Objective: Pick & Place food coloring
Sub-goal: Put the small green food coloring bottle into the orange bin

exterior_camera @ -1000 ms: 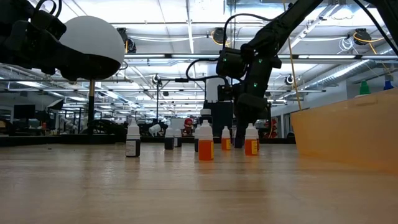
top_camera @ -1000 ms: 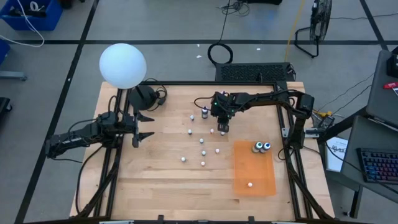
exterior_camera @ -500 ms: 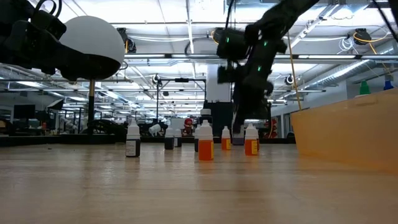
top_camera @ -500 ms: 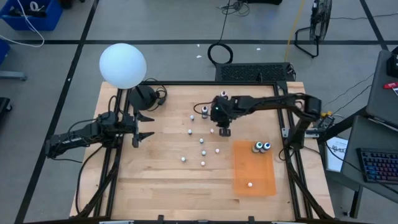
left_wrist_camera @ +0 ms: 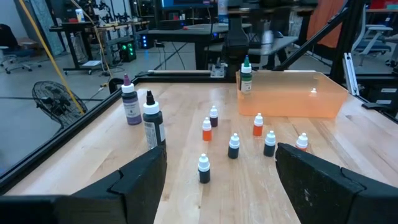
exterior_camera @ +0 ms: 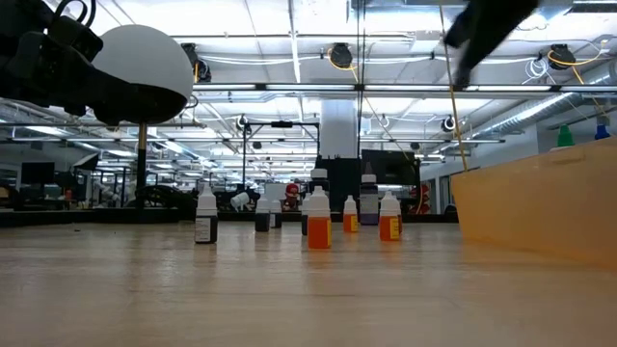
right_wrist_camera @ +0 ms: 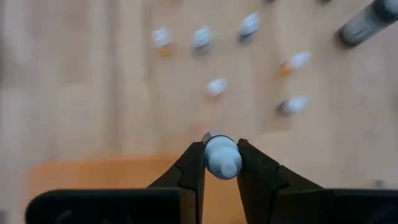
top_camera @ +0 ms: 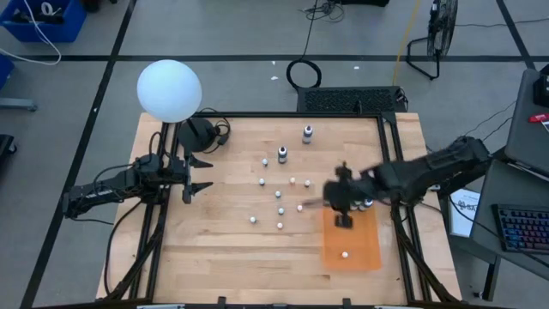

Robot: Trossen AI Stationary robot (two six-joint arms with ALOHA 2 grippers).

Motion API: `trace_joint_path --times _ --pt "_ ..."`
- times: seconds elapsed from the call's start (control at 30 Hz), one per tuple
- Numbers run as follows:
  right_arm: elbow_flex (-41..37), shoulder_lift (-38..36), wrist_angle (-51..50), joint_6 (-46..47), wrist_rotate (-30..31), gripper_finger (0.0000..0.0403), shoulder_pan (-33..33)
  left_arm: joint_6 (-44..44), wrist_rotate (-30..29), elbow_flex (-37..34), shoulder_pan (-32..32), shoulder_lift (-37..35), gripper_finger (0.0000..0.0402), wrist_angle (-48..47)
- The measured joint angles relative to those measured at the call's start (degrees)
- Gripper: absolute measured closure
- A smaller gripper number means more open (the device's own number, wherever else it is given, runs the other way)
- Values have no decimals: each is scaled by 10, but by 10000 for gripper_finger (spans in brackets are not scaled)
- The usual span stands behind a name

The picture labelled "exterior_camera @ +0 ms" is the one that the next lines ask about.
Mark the person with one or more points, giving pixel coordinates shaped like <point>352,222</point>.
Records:
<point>291,193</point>

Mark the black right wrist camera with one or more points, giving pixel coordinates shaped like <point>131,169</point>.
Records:
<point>458,31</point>

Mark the large green food coloring bottle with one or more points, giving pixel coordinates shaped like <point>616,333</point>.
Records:
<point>565,137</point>

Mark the large purple food coloring bottle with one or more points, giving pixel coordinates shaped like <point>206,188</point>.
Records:
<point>368,202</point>

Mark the small red food coloring bottle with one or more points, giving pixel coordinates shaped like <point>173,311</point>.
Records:
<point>401,224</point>

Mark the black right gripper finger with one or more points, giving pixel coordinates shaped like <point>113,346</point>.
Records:
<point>474,58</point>
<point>463,62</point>

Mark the black background station frame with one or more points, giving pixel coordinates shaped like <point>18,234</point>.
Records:
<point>282,124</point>

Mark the black aluminium table frame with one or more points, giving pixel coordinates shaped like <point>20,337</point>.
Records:
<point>96,217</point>

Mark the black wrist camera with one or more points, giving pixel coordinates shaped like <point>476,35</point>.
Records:
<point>458,31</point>
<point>76,41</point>

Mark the red background equipment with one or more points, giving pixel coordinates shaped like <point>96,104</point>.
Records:
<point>423,197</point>

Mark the orange translucent plastic tray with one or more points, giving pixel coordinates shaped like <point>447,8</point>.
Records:
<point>540,202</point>

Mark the white tilted background device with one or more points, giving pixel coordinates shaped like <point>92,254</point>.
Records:
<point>239,200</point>

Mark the black bottle with white cap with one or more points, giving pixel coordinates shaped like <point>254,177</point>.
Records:
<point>318,180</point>

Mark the white globe table lamp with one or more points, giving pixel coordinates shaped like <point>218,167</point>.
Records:
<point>144,53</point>

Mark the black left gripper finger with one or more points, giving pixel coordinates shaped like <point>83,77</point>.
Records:
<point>112,91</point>
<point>112,115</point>

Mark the white building column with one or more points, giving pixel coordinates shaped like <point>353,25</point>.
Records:
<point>339,127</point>

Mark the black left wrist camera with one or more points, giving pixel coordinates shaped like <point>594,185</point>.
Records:
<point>76,41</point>

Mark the small dark food coloring bottle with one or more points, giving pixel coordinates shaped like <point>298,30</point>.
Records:
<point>276,219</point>
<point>304,221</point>
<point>262,221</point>
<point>206,226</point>

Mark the black monitor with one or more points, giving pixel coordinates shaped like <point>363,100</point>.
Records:
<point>390,166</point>
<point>37,172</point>

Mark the white board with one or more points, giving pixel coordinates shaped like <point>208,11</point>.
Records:
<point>275,193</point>

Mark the black cabinet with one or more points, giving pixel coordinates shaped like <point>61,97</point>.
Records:
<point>340,183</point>

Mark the small orange food coloring bottle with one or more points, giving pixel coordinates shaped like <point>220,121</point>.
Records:
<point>350,223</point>
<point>388,229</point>
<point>319,233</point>

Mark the long suspended ceiling light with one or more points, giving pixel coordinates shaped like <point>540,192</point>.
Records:
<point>308,87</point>

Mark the silver ventilation duct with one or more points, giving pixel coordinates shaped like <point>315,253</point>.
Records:
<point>530,113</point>

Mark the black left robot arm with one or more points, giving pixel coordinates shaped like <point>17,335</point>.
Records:
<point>19,14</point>

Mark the large blue food coloring bottle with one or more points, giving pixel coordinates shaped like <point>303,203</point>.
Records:
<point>601,132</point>

